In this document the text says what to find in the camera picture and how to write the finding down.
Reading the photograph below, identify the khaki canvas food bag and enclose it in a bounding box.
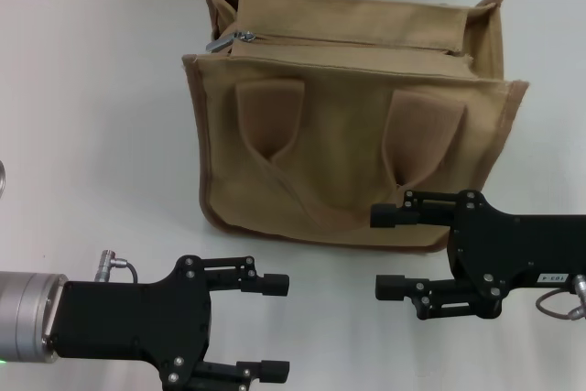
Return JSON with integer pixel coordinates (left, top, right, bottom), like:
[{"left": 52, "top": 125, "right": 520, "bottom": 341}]
[{"left": 181, "top": 0, "right": 531, "bottom": 255}]

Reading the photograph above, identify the silver metal zipper pull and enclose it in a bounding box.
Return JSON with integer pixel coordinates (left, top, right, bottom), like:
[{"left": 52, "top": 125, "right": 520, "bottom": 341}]
[{"left": 205, "top": 29, "right": 255, "bottom": 54}]

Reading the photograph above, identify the gripper cable with connector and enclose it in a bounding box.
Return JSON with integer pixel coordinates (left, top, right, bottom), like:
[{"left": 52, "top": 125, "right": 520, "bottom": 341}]
[
  {"left": 535, "top": 273, "right": 586, "bottom": 321},
  {"left": 93, "top": 248, "right": 139, "bottom": 284}
]

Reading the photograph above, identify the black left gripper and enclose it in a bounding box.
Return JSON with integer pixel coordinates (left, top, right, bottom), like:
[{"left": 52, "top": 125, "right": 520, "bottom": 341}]
[{"left": 44, "top": 255, "right": 291, "bottom": 384}]

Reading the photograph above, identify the right gripper cable with connector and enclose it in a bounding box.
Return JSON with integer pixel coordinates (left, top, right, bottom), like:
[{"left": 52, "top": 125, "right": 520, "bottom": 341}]
[{"left": 535, "top": 273, "right": 586, "bottom": 321}]

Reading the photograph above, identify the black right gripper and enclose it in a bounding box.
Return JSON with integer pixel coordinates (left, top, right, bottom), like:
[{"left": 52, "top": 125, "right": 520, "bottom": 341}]
[{"left": 369, "top": 189, "right": 586, "bottom": 321}]

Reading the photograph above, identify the left gripper cable with connector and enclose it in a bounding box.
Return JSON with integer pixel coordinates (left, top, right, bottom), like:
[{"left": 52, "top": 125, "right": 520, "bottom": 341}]
[{"left": 93, "top": 248, "right": 139, "bottom": 284}]

